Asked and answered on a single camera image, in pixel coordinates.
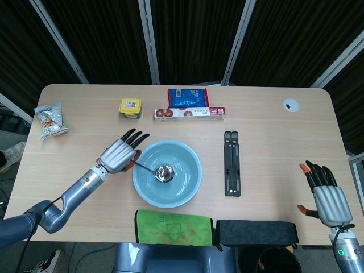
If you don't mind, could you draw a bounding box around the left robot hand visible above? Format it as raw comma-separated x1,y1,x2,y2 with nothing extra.
96,128,151,174

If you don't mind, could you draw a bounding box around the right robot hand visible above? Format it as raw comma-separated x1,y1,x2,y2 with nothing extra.
297,160,353,228

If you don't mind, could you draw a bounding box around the metal ladle black handle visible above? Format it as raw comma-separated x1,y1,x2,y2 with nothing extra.
130,160,175,183

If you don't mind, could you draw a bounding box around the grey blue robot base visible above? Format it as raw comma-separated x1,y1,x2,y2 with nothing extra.
113,242,237,273

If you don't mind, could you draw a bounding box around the light blue bowl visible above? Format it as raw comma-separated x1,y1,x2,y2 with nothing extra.
132,139,204,208

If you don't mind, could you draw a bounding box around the yellow lidded container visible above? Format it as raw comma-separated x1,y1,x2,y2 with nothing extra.
118,97,143,119

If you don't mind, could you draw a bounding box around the silver snack bag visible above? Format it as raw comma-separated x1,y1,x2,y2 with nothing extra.
34,101,69,140

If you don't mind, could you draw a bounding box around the black waste bin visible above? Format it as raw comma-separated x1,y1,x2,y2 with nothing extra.
255,246,302,273

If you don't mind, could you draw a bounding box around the dark grey felt pouch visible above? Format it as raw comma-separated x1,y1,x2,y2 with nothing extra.
213,219,299,251

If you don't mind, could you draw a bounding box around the red white cookie box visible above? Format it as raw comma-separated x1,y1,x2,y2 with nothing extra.
154,106,228,122

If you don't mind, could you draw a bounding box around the green microfiber cloth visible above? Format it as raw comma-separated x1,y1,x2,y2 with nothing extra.
134,209,214,247

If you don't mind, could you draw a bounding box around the blue snack packet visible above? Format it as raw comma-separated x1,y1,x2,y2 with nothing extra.
167,88,210,109

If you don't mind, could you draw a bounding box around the black folding stand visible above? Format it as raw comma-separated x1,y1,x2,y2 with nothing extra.
223,130,242,197

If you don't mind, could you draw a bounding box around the grey shoe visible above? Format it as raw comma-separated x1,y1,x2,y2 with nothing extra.
0,142,27,173

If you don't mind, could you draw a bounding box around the white sneaker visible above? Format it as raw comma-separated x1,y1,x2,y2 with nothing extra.
30,249,65,273

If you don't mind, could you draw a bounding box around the white cable grommet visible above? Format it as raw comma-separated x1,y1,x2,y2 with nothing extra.
283,98,301,113

